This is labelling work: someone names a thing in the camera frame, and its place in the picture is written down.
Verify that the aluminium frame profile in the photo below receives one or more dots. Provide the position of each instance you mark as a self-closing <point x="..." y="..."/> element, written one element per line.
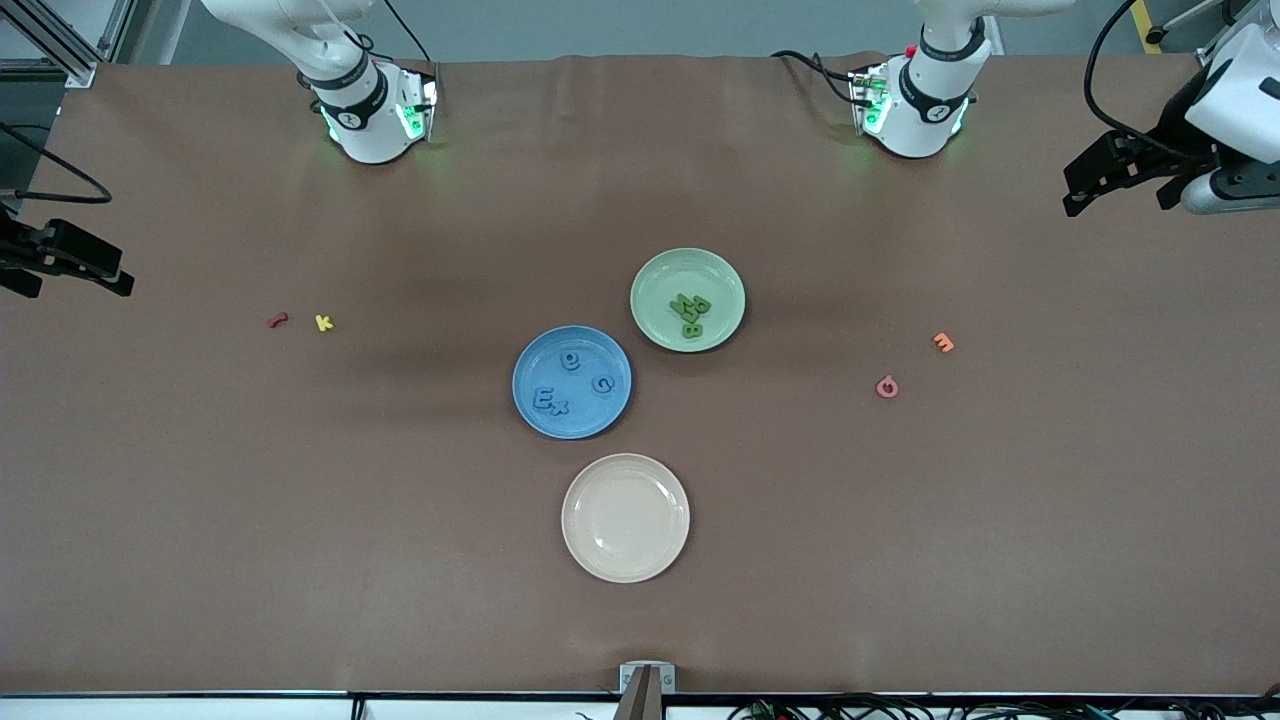
<point x="1215" y="55"/>
<point x="75" y="65"/>

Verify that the pink foam letter G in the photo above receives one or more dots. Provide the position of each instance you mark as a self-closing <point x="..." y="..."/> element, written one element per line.
<point x="880" y="388"/>

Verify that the blue foam letter E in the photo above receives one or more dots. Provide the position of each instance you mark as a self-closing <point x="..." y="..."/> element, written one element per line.
<point x="537" y="400"/>

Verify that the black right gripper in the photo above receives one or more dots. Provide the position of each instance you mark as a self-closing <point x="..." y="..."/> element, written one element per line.
<point x="14" y="250"/>

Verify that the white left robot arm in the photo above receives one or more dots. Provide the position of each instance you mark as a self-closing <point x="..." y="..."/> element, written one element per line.
<point x="925" y="120"/>

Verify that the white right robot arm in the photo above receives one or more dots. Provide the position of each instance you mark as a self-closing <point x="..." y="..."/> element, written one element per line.
<point x="370" y="130"/>

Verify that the white table edge rail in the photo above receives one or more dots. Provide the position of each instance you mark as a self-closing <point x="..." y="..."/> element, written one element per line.
<point x="200" y="710"/>

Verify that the orange foam letter E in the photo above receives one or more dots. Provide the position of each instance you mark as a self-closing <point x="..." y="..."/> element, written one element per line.
<point x="943" y="343"/>

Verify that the green plate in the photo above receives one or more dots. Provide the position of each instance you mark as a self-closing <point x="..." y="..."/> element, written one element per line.
<point x="655" y="290"/>

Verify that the brown table cloth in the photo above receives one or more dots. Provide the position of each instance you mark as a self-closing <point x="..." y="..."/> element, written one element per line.
<point x="300" y="560"/>

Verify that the blue foam letter G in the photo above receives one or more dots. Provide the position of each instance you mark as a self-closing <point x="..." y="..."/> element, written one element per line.
<point x="596" y="384"/>

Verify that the green foam letter B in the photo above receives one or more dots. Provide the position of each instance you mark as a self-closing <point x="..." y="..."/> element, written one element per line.
<point x="691" y="330"/>

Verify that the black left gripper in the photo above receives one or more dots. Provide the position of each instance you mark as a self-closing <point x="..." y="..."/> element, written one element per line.
<point x="1176" y="128"/>

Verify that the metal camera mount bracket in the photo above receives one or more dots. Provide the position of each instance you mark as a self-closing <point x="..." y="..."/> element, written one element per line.
<point x="630" y="678"/>

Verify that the blue foam letter a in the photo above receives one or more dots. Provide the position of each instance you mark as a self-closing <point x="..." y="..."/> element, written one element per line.
<point x="566" y="362"/>

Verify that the beige plate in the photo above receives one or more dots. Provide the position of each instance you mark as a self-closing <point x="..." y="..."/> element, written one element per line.
<point x="625" y="518"/>

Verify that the blue plate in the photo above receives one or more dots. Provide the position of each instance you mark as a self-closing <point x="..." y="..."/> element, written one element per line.
<point x="590" y="420"/>

